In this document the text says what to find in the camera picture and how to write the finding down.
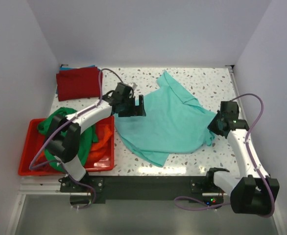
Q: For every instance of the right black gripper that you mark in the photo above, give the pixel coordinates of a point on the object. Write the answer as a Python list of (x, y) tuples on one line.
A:
[(214, 126)]

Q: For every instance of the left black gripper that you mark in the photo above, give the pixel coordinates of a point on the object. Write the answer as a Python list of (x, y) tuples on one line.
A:
[(131, 109)]

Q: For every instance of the teal t shirt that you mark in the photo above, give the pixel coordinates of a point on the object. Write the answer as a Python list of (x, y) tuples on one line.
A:
[(175, 122)]

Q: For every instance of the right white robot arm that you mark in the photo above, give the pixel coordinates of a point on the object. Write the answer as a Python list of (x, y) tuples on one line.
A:
[(255, 191)]

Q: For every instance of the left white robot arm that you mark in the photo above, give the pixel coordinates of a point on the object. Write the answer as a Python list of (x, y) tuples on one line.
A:
[(64, 132)]

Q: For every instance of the orange t shirt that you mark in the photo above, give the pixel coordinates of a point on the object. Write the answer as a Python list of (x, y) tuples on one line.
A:
[(100, 143)]

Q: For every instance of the green t shirt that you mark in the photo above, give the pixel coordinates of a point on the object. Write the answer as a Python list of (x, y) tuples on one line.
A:
[(87, 138)]

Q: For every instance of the folded dark red t shirt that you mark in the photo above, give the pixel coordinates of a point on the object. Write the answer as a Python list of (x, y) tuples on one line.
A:
[(79, 84)]

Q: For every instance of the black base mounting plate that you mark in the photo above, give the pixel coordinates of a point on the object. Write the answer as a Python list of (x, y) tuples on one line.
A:
[(141, 188)]

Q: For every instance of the folded blue t shirt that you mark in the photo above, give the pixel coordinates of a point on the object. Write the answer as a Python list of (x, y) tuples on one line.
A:
[(71, 69)]

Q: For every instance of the red plastic bin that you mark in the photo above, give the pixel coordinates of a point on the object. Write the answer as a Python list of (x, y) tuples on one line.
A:
[(34, 141)]

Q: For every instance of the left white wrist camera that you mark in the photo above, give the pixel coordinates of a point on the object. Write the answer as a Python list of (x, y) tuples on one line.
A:
[(132, 85)]

